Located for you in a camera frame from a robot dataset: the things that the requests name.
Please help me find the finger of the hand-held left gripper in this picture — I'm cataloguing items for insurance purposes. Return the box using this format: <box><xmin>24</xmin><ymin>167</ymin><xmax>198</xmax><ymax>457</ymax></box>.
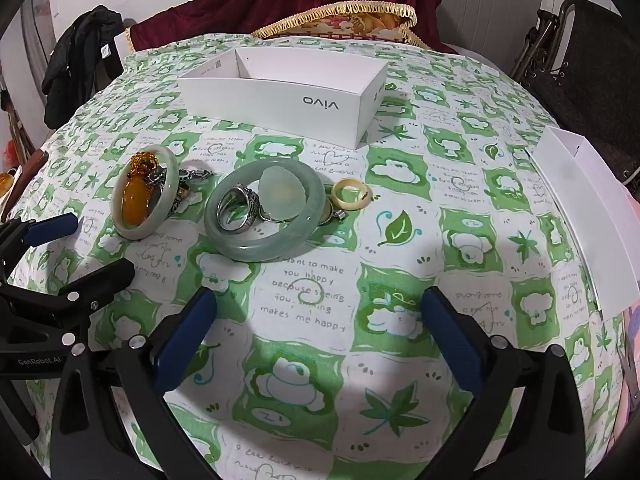
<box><xmin>0</xmin><ymin>212</ymin><xmax>80</xmax><ymax>273</ymax></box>
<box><xmin>0</xmin><ymin>258</ymin><xmax>137</xmax><ymax>322</ymax></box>

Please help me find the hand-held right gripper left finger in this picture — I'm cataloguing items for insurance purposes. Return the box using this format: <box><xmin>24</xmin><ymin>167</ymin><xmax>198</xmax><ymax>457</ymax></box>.
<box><xmin>50</xmin><ymin>287</ymin><xmax>221</xmax><ymax>480</ymax></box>

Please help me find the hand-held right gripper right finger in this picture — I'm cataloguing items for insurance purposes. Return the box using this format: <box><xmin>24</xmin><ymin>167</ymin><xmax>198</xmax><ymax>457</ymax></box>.
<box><xmin>422</xmin><ymin>287</ymin><xmax>586</xmax><ymax>480</ymax></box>

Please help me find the pale jade bangle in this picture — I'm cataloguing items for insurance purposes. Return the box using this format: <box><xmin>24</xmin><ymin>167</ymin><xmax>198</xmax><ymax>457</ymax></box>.
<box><xmin>111</xmin><ymin>145</ymin><xmax>180</xmax><ymax>240</ymax></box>

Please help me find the amber bead bracelet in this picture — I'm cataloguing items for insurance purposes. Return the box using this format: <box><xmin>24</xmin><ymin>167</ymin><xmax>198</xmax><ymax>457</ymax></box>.
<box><xmin>124</xmin><ymin>151</ymin><xmax>163</xmax><ymax>226</ymax></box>

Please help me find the green jade bangle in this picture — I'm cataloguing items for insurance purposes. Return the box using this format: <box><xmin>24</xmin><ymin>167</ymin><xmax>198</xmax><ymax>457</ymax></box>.
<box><xmin>204</xmin><ymin>160</ymin><xmax>326</xmax><ymax>262</ymax></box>

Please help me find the carved silver ring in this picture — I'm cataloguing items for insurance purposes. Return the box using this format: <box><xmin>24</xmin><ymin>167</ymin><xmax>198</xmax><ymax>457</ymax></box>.
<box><xmin>218</xmin><ymin>185</ymin><xmax>261</xmax><ymax>231</ymax></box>

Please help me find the cream ring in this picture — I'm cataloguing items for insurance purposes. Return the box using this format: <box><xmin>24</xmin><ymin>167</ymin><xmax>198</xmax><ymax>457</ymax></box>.
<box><xmin>332</xmin><ymin>178</ymin><xmax>372</xmax><ymax>209</ymax></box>

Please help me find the pale translucent jade pendant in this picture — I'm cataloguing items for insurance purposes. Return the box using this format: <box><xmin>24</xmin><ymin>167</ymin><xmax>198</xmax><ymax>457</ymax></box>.
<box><xmin>256</xmin><ymin>167</ymin><xmax>307</xmax><ymax>221</ymax></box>

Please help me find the white cardboard box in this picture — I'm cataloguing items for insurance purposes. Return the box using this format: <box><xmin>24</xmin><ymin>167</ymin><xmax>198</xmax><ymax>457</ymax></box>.
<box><xmin>177</xmin><ymin>47</ymin><xmax>390</xmax><ymax>151</ymax></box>

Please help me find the green printed tablecloth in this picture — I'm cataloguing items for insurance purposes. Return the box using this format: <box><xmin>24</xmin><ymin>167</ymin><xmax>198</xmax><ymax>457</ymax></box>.
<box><xmin>5</xmin><ymin>32</ymin><xmax>631</xmax><ymax>480</ymax></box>

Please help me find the black jacket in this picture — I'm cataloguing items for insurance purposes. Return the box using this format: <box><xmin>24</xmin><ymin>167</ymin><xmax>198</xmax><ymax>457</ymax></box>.
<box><xmin>42</xmin><ymin>5</ymin><xmax>126</xmax><ymax>131</ymax></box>

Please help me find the white box lid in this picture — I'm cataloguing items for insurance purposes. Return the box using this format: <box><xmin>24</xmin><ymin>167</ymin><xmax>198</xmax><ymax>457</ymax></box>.
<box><xmin>530</xmin><ymin>126</ymin><xmax>640</xmax><ymax>321</ymax></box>

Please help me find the black folding chair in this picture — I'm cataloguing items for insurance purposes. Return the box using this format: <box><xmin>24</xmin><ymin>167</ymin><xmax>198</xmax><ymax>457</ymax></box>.
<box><xmin>510</xmin><ymin>0</ymin><xmax>640</xmax><ymax>181</ymax></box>

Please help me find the floral printed cushion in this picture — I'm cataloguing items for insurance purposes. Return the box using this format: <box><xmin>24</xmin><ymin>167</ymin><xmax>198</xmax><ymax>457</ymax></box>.
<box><xmin>300</xmin><ymin>10</ymin><xmax>416</xmax><ymax>41</ymax></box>

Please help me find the brown wooden handle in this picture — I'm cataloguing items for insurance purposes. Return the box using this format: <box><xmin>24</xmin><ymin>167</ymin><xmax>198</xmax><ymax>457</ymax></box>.
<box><xmin>20</xmin><ymin>149</ymin><xmax>49</xmax><ymax>181</ymax></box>

